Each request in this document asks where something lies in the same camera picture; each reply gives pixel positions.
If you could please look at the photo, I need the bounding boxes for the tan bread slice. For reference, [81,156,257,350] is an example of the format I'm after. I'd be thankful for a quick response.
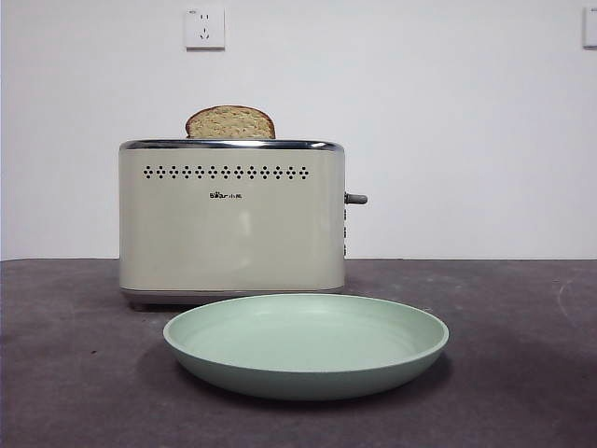
[185,105,277,140]

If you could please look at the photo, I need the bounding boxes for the pale green round plate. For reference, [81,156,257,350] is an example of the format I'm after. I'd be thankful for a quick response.
[162,293,451,401]

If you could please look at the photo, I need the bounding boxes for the cream toaster with chrome top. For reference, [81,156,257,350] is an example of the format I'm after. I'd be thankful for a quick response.
[118,137,368,312]

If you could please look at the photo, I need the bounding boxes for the white wall power socket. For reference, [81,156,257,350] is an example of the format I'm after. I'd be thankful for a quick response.
[185,7,226,51]

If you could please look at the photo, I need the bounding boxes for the white wall plate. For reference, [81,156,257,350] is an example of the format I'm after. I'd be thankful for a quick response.
[582,7,597,49]

